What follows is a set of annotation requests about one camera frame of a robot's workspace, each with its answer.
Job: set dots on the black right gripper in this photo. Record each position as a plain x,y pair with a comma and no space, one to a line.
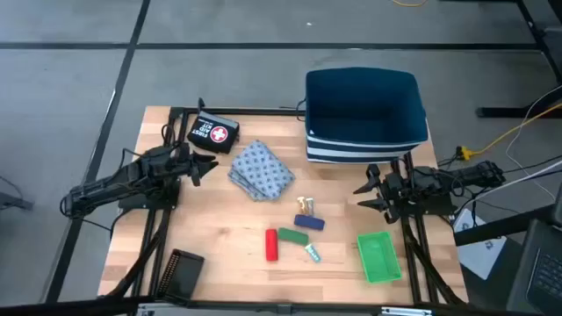
395,193

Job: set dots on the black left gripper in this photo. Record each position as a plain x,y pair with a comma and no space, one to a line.
184,160

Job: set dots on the grey patterned cloth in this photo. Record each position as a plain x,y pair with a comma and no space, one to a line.
261,172

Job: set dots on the small clear snack bag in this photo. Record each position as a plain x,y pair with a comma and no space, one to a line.
301,205

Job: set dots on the teal tablet tube white cap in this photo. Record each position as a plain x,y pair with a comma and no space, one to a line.
313,253

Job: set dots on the red bandage roll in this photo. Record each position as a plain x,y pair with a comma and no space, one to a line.
271,245

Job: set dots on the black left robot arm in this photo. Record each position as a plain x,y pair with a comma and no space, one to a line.
110,186

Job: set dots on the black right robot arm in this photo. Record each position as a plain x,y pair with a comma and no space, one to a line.
461,175

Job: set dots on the navy white striped fabric basket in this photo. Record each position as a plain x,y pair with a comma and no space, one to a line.
364,118

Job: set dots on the black first aid kit pouch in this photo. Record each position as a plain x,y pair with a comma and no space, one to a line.
213,131

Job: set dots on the green plastic tray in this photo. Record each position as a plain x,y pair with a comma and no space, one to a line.
379,256

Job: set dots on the black plastic tray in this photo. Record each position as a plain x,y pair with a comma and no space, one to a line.
181,276

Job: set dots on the white flat box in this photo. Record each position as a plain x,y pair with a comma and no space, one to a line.
480,252

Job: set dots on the black desk foot bar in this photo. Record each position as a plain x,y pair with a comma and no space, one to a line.
500,226

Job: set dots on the black laptop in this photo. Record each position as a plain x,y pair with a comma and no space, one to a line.
538,267

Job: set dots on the black stand foot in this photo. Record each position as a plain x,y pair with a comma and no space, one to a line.
15,199

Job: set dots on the black desk leg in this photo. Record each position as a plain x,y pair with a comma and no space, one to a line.
540,52

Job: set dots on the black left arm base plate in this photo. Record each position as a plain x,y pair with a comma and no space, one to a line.
149,201

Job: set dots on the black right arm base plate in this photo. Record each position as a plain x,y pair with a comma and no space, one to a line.
432,207

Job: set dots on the black aluminium table frame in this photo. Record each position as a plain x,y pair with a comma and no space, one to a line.
417,259

